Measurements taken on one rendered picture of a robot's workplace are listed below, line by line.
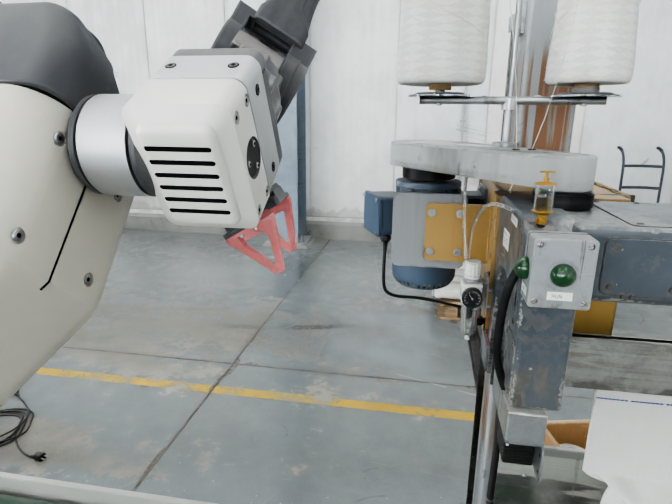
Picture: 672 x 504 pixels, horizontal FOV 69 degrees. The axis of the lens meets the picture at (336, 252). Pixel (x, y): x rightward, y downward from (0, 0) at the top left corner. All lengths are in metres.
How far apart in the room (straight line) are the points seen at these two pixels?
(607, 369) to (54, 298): 0.83
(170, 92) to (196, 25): 6.08
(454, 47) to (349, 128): 5.00
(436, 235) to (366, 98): 4.86
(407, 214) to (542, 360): 0.46
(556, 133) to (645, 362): 0.50
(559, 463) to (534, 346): 0.63
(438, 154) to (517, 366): 0.44
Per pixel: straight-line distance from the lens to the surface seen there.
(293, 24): 0.62
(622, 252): 0.73
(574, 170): 0.81
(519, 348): 0.75
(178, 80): 0.43
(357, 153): 5.90
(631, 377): 0.99
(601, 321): 1.09
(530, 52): 1.18
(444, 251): 1.08
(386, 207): 1.08
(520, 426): 0.79
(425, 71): 0.93
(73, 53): 0.51
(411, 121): 5.83
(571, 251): 0.66
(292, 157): 5.59
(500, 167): 0.88
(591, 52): 0.98
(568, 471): 1.36
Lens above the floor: 1.47
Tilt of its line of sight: 15 degrees down
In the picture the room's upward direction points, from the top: straight up
